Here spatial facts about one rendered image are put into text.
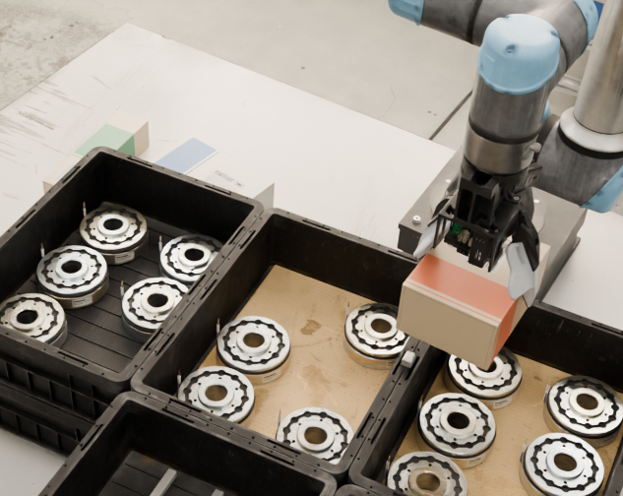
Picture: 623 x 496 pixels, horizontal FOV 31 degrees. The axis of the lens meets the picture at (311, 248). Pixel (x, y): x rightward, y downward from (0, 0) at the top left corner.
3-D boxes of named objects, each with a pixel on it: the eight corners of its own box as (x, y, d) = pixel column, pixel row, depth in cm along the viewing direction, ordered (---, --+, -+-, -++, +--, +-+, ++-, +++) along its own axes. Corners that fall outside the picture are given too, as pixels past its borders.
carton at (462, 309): (452, 253, 146) (461, 209, 141) (538, 289, 142) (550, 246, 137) (395, 329, 136) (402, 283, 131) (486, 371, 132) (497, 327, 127)
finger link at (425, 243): (384, 262, 134) (432, 231, 127) (407, 234, 138) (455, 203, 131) (402, 281, 134) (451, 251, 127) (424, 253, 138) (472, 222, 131)
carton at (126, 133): (122, 136, 216) (120, 110, 212) (149, 146, 215) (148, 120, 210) (45, 207, 200) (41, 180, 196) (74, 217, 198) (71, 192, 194)
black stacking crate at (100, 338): (102, 202, 185) (97, 147, 178) (265, 262, 177) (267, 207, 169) (-55, 363, 158) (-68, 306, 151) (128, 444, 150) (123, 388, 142)
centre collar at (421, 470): (416, 462, 144) (416, 459, 144) (452, 477, 143) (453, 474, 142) (402, 491, 141) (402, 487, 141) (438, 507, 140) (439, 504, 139)
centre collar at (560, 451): (550, 444, 148) (551, 441, 147) (587, 457, 146) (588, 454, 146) (540, 472, 144) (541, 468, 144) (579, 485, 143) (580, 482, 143)
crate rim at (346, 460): (268, 216, 171) (269, 204, 169) (456, 283, 162) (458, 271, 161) (125, 399, 143) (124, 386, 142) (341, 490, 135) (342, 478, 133)
